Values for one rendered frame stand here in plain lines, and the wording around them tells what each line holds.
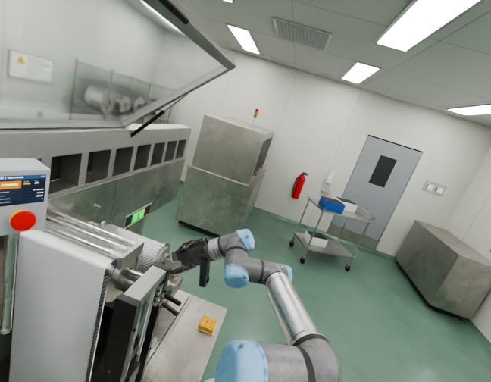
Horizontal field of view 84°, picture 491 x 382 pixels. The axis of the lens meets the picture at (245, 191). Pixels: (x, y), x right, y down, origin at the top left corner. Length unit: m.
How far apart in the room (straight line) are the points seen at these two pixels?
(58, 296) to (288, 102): 4.94
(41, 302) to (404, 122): 5.48
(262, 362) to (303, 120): 5.02
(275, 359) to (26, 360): 0.76
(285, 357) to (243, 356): 0.08
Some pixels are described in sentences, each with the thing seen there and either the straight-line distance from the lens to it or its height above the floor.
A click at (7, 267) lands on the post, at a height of 1.54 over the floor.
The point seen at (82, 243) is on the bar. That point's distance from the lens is 0.80.
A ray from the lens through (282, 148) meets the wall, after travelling 5.39.
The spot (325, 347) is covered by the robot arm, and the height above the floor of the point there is 1.49.
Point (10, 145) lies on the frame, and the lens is 0.89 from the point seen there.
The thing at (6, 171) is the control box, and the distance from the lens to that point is 0.48.
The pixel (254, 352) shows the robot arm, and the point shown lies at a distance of 0.54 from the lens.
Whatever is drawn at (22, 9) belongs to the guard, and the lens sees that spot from 0.54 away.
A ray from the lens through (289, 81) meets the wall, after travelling 5.42.
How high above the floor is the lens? 1.88
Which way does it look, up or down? 16 degrees down
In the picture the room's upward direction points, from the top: 18 degrees clockwise
